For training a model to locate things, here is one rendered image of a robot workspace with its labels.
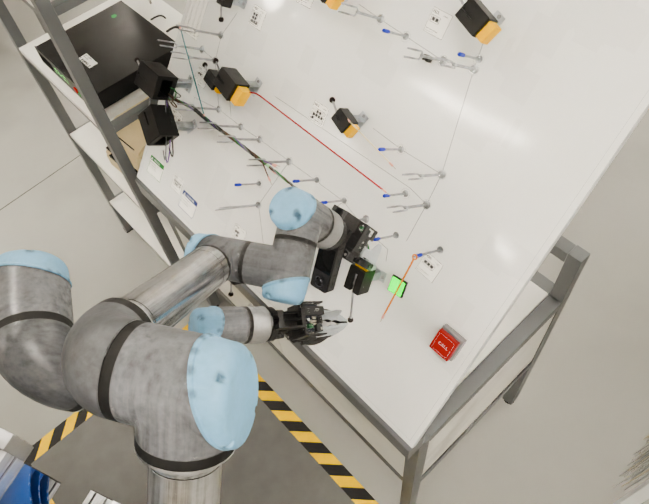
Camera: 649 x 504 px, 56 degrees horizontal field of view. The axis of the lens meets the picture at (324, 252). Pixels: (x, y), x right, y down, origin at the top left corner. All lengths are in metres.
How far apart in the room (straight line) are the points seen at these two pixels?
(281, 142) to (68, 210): 1.90
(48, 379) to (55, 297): 0.13
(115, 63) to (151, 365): 1.46
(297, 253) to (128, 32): 1.28
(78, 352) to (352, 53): 0.94
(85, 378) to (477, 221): 0.82
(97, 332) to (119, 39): 1.51
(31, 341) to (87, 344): 0.25
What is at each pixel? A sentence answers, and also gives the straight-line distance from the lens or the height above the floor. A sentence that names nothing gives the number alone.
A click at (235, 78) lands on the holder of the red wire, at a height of 1.32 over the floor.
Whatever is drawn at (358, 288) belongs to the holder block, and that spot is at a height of 1.15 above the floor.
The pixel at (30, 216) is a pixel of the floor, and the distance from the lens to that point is 3.36.
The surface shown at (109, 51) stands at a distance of 2.09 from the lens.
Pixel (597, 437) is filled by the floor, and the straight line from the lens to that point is 2.52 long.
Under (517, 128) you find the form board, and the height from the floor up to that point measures 1.44.
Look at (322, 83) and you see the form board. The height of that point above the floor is 1.33.
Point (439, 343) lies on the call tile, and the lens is 1.31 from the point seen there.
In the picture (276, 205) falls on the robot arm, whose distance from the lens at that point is 1.03.
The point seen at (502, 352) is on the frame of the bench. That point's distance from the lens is 1.66.
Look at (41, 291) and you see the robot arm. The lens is 1.01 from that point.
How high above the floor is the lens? 2.29
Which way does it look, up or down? 56 degrees down
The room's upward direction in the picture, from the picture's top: 8 degrees counter-clockwise
